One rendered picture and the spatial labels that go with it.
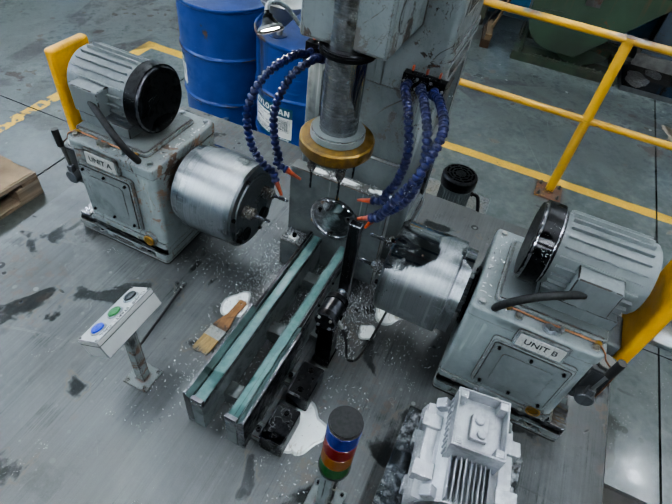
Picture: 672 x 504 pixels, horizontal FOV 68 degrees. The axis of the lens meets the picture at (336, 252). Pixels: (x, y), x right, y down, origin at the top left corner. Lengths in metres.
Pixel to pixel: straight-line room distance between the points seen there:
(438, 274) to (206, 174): 0.66
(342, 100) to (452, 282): 0.48
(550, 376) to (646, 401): 1.59
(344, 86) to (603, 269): 0.64
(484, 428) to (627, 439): 1.66
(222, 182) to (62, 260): 0.61
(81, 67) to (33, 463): 0.96
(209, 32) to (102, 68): 1.71
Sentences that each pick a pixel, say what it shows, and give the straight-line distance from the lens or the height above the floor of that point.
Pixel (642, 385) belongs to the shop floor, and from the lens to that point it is 2.86.
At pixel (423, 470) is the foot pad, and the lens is 1.02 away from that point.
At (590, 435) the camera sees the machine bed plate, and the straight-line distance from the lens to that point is 1.54.
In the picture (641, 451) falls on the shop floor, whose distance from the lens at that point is 2.66.
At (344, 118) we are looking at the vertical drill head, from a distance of 1.14.
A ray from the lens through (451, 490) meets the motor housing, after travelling 0.99.
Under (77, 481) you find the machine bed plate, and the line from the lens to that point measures 1.34.
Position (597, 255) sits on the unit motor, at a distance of 1.12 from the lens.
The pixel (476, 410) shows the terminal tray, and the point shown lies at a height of 1.12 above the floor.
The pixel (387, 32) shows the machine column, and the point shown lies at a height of 1.61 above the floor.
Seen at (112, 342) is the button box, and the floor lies 1.06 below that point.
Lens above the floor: 2.00
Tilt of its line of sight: 46 degrees down
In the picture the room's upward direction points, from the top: 9 degrees clockwise
